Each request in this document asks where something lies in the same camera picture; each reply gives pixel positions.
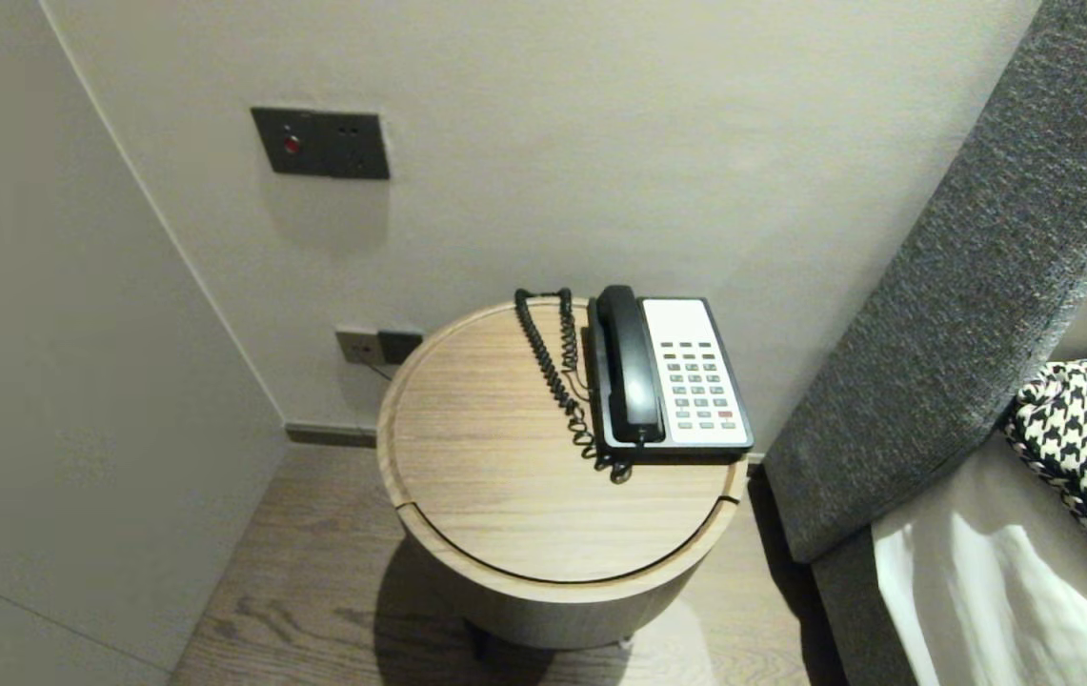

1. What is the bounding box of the round wooden side table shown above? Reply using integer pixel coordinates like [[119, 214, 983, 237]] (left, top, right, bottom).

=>
[[376, 297, 752, 663]]

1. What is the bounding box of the black telephone handset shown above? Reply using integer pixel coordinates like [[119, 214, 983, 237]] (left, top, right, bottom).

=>
[[596, 285, 667, 445]]

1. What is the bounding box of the black and white telephone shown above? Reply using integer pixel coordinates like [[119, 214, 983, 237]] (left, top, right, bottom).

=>
[[587, 296, 755, 465]]

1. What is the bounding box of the grey fabric headboard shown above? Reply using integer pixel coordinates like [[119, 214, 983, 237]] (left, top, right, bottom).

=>
[[764, 0, 1087, 563]]

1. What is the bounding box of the white bed sheet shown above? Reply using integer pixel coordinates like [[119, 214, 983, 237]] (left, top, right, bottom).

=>
[[872, 434, 1087, 686]]

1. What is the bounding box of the black coiled telephone cord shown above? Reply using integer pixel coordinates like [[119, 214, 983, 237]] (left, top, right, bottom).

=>
[[514, 288, 634, 484]]

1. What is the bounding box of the wall power outlet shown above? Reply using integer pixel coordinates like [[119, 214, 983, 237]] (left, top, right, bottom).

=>
[[335, 329, 382, 366]]

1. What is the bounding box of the grey wall baseboard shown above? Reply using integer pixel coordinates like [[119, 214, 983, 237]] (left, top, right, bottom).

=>
[[286, 423, 379, 449]]

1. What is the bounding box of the dark wall switch panel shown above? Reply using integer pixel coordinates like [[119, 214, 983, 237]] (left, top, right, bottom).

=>
[[251, 107, 392, 181]]

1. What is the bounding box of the grey fabric bed frame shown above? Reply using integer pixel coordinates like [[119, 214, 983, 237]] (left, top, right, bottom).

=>
[[810, 529, 920, 686]]

